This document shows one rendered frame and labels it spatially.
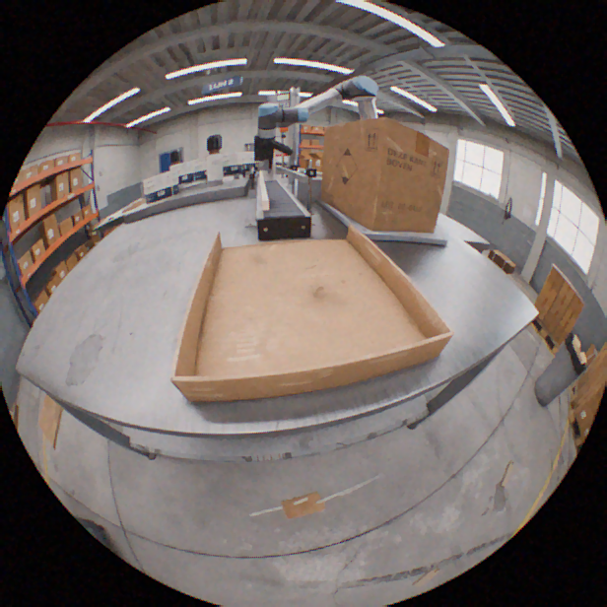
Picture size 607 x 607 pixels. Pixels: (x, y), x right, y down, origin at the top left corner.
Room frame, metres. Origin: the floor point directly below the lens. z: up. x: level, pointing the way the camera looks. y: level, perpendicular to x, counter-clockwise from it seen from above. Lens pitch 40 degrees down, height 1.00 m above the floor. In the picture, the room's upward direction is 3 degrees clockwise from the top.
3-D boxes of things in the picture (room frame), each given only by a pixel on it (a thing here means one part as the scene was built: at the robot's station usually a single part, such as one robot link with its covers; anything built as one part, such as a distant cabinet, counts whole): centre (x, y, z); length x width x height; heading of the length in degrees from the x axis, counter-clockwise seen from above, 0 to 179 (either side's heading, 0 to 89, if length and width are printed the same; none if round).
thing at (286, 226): (1.20, 0.23, 0.85); 1.65 x 0.11 x 0.05; 13
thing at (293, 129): (1.27, 0.10, 1.16); 0.04 x 0.04 x 0.67; 13
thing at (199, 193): (1.22, 0.70, 0.86); 0.80 x 0.67 x 0.05; 13
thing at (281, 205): (1.20, 0.23, 0.86); 1.65 x 0.08 x 0.04; 13
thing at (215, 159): (1.06, 0.49, 1.03); 0.09 x 0.09 x 0.30
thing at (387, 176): (0.61, -0.20, 0.99); 0.30 x 0.24 x 0.27; 20
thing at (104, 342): (1.05, 0.30, 0.82); 2.10 x 1.50 x 0.02; 13
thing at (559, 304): (0.92, -3.85, 0.45); 1.20 x 0.84 x 0.89; 111
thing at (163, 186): (0.94, 0.77, 0.95); 0.20 x 0.20 x 0.14
